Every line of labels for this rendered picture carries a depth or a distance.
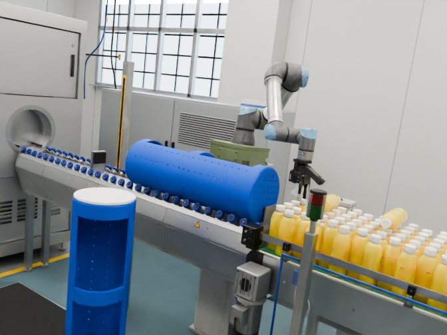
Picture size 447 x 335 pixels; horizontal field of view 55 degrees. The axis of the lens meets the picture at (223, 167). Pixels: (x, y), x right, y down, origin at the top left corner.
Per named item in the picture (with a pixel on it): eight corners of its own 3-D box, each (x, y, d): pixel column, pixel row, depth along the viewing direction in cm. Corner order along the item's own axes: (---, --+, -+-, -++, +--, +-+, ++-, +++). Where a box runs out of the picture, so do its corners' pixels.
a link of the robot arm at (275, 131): (265, 52, 223) (269, 132, 201) (285, 56, 226) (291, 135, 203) (258, 67, 233) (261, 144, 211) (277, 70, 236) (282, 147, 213)
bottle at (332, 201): (314, 214, 186) (330, 208, 201) (329, 212, 182) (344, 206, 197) (311, 198, 186) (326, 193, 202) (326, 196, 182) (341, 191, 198)
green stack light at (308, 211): (310, 213, 158) (312, 201, 157) (326, 218, 155) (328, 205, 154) (302, 216, 153) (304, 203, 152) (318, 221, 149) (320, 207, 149)
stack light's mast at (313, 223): (307, 228, 159) (314, 187, 156) (323, 233, 156) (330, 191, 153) (300, 232, 154) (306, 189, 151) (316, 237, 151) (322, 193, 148)
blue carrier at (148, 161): (155, 185, 271) (163, 141, 269) (273, 223, 220) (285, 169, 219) (120, 183, 247) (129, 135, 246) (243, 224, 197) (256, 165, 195)
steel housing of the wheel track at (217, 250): (48, 188, 348) (50, 147, 342) (278, 281, 224) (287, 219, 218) (14, 192, 325) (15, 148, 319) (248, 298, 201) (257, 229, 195)
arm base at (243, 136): (240, 143, 274) (242, 127, 273) (259, 146, 265) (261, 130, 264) (225, 141, 262) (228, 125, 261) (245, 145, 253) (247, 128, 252)
